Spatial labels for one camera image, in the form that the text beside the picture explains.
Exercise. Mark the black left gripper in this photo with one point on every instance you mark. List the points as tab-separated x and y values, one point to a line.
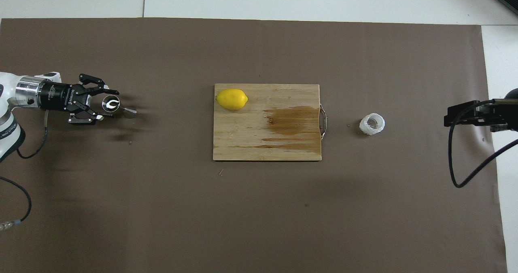
60	97

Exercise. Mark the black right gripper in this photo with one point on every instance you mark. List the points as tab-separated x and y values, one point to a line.
504	111

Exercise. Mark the steel double jigger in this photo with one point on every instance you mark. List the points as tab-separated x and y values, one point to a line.
129	111

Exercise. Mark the clear textured glass cup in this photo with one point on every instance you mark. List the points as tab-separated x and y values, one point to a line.
367	127

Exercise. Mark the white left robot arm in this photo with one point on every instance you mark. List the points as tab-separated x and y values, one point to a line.
8	123

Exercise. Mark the brown paper table mat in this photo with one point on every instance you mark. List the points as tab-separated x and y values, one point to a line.
162	208

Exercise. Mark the yellow lemon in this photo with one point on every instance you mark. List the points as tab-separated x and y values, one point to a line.
231	99

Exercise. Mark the wooden cutting board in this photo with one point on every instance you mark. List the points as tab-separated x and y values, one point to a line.
251	139

